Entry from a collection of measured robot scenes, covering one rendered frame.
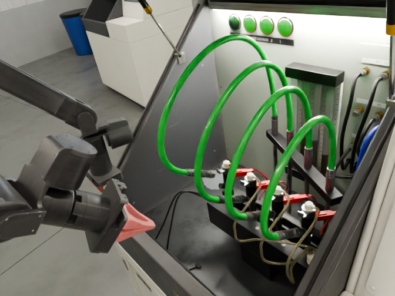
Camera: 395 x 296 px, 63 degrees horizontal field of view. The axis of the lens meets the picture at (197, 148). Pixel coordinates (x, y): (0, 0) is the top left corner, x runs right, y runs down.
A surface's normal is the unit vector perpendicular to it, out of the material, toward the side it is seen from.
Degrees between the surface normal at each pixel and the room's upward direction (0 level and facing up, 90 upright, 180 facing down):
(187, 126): 90
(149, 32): 90
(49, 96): 72
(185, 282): 0
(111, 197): 46
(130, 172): 90
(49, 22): 90
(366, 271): 76
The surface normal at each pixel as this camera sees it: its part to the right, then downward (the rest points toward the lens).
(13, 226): 0.76, 0.49
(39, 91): 0.45, 0.22
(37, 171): -0.41, -0.16
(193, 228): -0.14, -0.83
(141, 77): 0.59, 0.36
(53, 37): 0.77, 0.25
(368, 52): -0.74, 0.46
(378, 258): -0.76, 0.25
